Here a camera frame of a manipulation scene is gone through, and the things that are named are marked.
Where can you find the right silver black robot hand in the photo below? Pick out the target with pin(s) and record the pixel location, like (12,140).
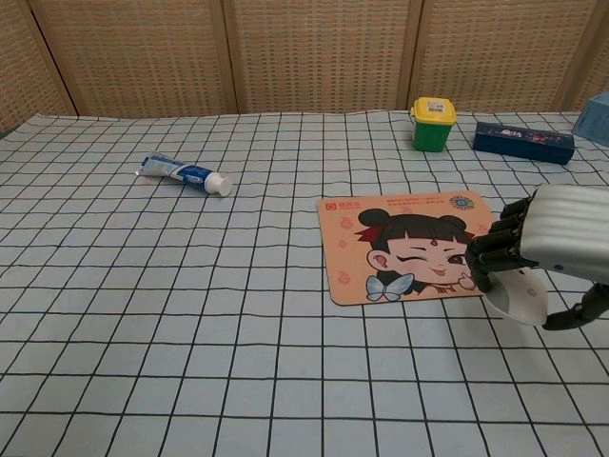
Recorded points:
(566,228)

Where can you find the orange cartoon mouse pad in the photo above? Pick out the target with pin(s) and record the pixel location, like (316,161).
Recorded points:
(404,247)

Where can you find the dark blue rectangular box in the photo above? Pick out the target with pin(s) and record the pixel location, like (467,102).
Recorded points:
(523,142)

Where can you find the light blue box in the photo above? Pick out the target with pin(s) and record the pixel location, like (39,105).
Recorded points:
(595,116)

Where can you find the green yellow mini trash bin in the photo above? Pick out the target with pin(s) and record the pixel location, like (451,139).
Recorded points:
(432,129)

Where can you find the woven wooden folding screen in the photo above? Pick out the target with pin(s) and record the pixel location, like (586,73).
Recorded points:
(304,52)

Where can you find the blue grid tablecloth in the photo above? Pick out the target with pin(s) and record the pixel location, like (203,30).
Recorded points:
(238,309)

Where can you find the blue white toothpaste tube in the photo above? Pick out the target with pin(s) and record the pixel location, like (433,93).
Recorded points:
(183,172)

